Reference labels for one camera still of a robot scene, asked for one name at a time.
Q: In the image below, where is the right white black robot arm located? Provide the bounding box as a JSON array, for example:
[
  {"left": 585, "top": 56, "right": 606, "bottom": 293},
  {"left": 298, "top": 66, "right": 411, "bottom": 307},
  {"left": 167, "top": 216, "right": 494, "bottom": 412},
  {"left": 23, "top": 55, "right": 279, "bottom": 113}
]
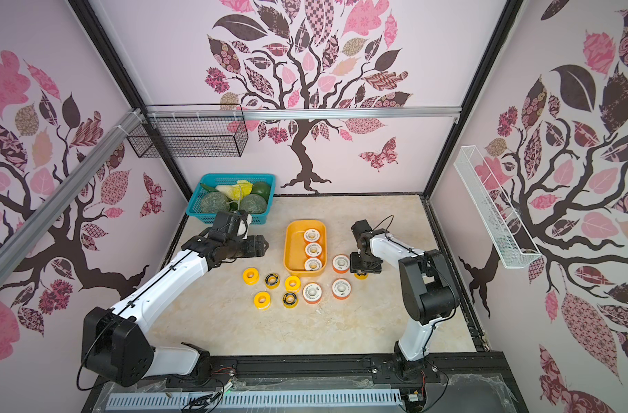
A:
[{"left": 350, "top": 220, "right": 459, "bottom": 377}]

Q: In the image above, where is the black wire wall basket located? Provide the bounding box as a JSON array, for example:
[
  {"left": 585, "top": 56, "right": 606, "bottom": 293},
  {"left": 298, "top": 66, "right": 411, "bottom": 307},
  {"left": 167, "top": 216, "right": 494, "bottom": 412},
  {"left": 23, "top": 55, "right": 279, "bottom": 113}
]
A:
[{"left": 127, "top": 103, "right": 248, "bottom": 158}]

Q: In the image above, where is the green round fruit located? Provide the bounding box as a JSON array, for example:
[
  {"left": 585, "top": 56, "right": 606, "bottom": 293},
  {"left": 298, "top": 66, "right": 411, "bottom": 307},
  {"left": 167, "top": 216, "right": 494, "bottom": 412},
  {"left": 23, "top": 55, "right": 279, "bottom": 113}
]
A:
[{"left": 251, "top": 181, "right": 272, "bottom": 201}]

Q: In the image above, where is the white slotted cable duct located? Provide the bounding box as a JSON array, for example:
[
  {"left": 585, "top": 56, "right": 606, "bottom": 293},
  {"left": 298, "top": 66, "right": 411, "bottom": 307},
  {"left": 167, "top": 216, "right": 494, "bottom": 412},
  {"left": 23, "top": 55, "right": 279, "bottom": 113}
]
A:
[{"left": 103, "top": 389, "right": 403, "bottom": 412}]

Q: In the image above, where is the green pumpkin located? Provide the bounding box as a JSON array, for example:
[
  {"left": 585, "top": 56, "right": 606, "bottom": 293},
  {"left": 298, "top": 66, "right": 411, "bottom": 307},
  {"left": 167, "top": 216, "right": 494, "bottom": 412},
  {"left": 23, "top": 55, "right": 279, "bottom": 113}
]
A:
[
  {"left": 239, "top": 194, "right": 267, "bottom": 215},
  {"left": 199, "top": 192, "right": 231, "bottom": 214}
]

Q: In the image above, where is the yellow plastic storage box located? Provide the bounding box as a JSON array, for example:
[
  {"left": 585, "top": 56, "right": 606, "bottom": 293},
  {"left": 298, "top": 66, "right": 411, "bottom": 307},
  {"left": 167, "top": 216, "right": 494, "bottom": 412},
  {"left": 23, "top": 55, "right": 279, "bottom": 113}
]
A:
[{"left": 283, "top": 220, "right": 329, "bottom": 277}]

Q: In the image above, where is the aluminium rail on left wall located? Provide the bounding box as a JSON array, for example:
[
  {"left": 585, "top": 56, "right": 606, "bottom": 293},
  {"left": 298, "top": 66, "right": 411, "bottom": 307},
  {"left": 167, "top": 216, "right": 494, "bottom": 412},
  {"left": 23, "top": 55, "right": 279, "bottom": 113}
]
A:
[{"left": 0, "top": 108, "right": 143, "bottom": 286}]

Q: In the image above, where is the aluminium rail on back wall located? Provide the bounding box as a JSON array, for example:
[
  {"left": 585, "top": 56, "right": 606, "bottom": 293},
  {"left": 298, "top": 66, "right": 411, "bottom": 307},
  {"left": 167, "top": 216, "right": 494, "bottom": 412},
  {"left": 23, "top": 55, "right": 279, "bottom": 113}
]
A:
[{"left": 146, "top": 105, "right": 462, "bottom": 120}]

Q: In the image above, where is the orange white sealing tape roll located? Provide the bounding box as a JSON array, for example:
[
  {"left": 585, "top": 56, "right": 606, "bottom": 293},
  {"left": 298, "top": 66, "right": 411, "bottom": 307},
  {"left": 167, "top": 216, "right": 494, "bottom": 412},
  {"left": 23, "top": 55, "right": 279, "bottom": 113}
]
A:
[
  {"left": 302, "top": 282, "right": 323, "bottom": 305},
  {"left": 331, "top": 278, "right": 352, "bottom": 300},
  {"left": 304, "top": 228, "right": 321, "bottom": 244},
  {"left": 305, "top": 257, "right": 323, "bottom": 273},
  {"left": 305, "top": 243, "right": 323, "bottom": 257},
  {"left": 332, "top": 254, "right": 350, "bottom": 274}
]

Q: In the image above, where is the green pumpkin right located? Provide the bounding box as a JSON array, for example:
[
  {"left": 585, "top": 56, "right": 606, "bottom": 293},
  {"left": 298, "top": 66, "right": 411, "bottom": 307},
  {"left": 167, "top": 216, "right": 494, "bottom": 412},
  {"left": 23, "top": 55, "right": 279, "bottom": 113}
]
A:
[{"left": 239, "top": 194, "right": 267, "bottom": 215}]

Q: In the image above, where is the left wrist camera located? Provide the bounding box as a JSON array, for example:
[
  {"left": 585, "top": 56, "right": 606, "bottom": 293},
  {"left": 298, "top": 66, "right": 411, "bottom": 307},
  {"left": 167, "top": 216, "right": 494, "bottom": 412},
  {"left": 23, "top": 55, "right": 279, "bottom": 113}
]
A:
[{"left": 236, "top": 213, "right": 252, "bottom": 237}]

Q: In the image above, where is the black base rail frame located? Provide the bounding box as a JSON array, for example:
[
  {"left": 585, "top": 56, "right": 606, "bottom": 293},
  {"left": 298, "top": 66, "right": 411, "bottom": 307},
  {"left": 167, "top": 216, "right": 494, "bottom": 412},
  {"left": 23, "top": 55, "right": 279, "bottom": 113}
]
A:
[{"left": 83, "top": 351, "right": 528, "bottom": 412}]

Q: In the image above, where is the aluminium rail on wall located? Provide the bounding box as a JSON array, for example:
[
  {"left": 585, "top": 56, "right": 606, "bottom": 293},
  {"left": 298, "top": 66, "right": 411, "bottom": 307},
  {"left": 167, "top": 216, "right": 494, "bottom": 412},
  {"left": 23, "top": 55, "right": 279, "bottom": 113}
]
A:
[
  {"left": 0, "top": 108, "right": 143, "bottom": 286},
  {"left": 146, "top": 105, "right": 462, "bottom": 120}
]

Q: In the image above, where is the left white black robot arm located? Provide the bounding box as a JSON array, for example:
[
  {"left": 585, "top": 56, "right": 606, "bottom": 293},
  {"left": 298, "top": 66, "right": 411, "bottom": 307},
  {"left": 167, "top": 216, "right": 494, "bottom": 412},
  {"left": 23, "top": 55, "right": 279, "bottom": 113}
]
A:
[{"left": 80, "top": 210, "right": 269, "bottom": 387}]

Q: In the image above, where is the white wire wall shelf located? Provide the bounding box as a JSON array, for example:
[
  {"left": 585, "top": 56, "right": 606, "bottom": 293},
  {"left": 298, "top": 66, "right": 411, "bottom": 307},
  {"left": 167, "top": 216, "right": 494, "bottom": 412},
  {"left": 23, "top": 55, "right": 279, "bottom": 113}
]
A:
[{"left": 453, "top": 146, "right": 543, "bottom": 269}]

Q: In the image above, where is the yellow white vegetable toy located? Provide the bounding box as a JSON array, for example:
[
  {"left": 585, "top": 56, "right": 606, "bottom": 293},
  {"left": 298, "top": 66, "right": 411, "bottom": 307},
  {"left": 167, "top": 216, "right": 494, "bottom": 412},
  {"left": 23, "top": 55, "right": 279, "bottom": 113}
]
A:
[{"left": 215, "top": 180, "right": 253, "bottom": 201}]

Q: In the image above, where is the green pumpkin left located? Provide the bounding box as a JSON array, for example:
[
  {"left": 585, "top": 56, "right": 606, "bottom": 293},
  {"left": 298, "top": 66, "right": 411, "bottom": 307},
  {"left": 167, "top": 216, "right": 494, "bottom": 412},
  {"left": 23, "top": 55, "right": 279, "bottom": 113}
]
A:
[{"left": 199, "top": 192, "right": 231, "bottom": 214}]

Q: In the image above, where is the teal plastic basket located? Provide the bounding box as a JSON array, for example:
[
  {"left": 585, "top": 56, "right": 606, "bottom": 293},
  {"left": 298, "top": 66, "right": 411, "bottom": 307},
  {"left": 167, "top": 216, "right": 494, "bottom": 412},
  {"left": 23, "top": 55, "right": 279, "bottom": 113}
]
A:
[{"left": 186, "top": 173, "right": 277, "bottom": 225}]

